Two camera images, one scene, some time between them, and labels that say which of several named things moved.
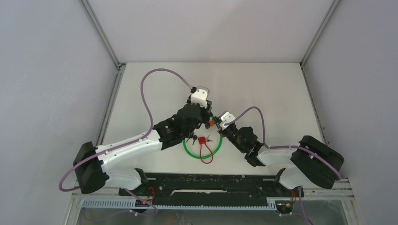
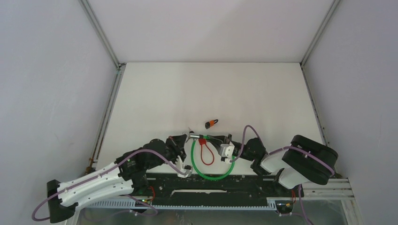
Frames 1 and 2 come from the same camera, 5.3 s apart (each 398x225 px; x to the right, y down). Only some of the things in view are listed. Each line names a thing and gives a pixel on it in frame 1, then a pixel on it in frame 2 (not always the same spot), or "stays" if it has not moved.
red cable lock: [201, 141] stays
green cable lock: [200, 157] to [198, 173]
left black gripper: [205, 112] to [177, 142]
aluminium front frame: [328, 189] stays
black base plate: [208, 187] stays
